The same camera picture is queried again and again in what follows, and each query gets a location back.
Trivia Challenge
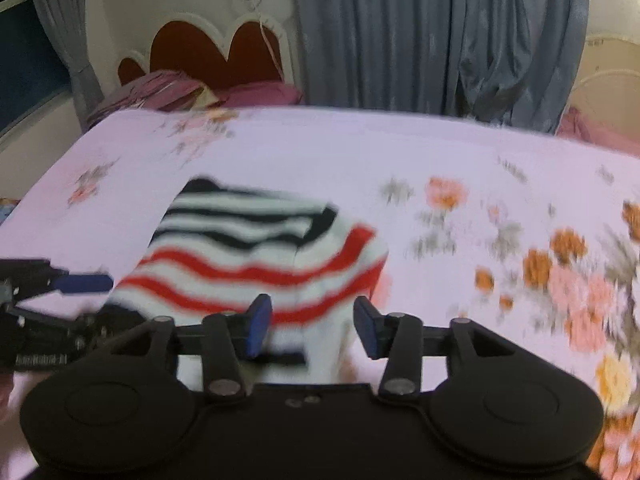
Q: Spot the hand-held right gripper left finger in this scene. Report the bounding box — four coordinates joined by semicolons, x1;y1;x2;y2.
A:
107;293;274;404

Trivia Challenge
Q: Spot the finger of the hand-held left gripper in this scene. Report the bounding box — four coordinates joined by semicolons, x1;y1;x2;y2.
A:
75;304;148;348
0;258;115;307

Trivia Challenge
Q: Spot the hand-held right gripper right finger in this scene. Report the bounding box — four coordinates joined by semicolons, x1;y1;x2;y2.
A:
352;296;523;404

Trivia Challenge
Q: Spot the striped knit sweater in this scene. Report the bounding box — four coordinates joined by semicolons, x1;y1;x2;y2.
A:
107;175;391;386

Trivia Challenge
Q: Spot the floral pink bedsheet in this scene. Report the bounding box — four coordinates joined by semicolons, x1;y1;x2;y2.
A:
0;106;640;480

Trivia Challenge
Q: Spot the dark window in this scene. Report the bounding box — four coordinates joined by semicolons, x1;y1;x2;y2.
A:
0;0;72;137

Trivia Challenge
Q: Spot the magenta pillow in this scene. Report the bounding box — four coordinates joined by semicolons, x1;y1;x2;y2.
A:
214;81;307;109

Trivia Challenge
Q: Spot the narrow grey-blue curtain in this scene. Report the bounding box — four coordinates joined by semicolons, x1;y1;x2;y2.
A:
22;0;107;135

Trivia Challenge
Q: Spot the red heart-shaped headboard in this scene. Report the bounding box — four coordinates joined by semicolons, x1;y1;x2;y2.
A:
116;11;292;87

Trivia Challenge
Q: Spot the pink pillow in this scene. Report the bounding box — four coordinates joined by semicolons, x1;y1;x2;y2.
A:
554;105;640;157

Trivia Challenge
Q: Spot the thin wall cable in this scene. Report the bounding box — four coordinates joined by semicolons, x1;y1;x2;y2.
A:
226;0;290;82

